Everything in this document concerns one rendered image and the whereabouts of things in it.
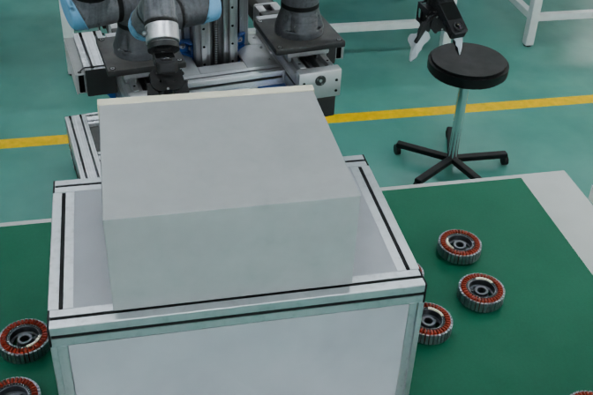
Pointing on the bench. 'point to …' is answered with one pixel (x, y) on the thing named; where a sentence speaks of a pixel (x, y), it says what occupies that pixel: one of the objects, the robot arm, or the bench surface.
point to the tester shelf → (61, 288)
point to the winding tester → (223, 196)
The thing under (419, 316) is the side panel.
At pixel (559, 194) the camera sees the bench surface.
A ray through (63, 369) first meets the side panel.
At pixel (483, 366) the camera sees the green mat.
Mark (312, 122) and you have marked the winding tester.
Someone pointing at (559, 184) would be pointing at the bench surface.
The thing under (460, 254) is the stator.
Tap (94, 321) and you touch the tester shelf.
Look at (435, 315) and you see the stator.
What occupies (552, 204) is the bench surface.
